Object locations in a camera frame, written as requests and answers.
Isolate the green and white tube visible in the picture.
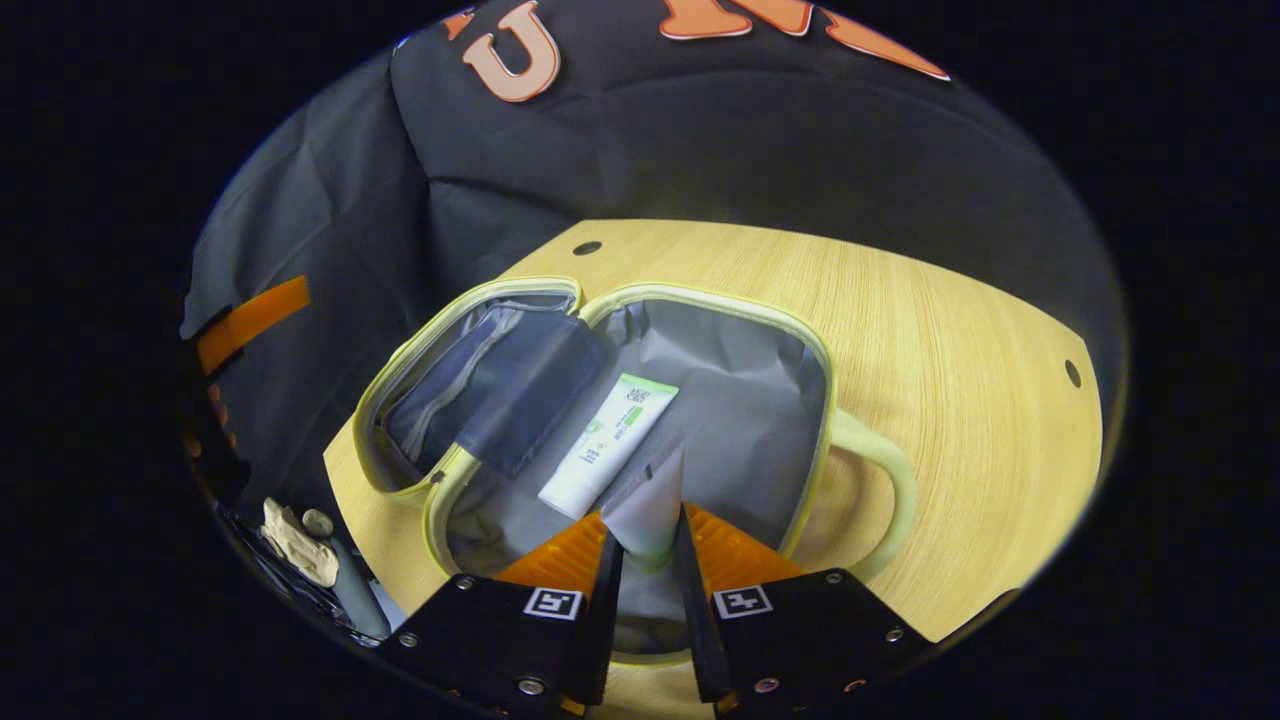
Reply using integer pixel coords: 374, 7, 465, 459
538, 373, 681, 522

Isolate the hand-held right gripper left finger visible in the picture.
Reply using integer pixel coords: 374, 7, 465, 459
384, 511, 627, 717

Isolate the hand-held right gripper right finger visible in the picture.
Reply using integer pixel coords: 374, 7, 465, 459
674, 502, 937, 717

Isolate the small grey white tube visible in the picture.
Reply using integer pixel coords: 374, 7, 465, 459
598, 440, 690, 574

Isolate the pale yellow suitcase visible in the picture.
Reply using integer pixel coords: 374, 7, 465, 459
352, 277, 919, 667

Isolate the crumpled beige cloth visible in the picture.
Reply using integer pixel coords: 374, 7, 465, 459
261, 497, 342, 589

